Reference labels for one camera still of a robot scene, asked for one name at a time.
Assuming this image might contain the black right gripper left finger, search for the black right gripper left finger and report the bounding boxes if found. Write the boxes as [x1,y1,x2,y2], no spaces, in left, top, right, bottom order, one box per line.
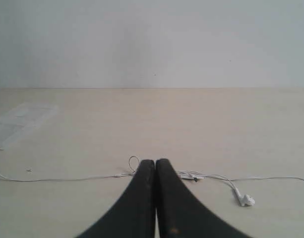
[78,160,156,238]

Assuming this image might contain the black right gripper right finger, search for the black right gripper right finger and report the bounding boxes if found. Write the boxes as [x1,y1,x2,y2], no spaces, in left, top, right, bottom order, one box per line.
[155,158,249,238]

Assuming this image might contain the white wired earphones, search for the white wired earphones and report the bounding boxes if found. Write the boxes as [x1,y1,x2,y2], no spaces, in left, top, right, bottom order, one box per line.
[0,156,304,207]

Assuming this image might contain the clear plastic storage box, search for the clear plastic storage box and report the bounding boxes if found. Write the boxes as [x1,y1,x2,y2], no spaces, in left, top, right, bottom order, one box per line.
[0,103,59,150]

